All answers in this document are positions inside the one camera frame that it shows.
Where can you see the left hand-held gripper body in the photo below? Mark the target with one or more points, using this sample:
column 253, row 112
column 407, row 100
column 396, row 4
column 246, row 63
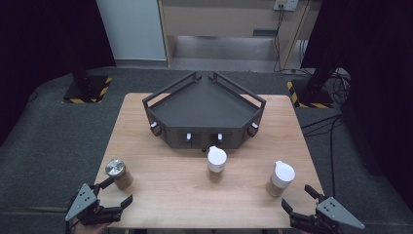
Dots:
column 82, row 201

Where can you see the white wall socket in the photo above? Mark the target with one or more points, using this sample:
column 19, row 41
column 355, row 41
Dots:
column 285, row 4

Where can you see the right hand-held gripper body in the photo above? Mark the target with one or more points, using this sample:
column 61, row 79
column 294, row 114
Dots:
column 337, row 213

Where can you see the hazard-striped stand base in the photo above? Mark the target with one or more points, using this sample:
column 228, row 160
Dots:
column 311, row 99
column 97, row 87

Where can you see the black corner rack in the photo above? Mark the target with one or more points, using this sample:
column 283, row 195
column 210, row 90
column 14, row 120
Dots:
column 204, row 107

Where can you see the white-lid spice jar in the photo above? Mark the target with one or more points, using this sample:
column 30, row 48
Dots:
column 216, row 164
column 281, row 178

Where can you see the silver-lid spice jar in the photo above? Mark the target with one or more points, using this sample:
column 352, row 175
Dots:
column 119, row 174

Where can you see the dark curtain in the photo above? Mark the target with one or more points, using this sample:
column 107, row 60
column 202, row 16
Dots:
column 376, row 65
column 45, row 42

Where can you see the person's left hand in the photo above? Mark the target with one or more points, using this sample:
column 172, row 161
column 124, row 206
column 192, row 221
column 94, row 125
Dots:
column 89, row 228

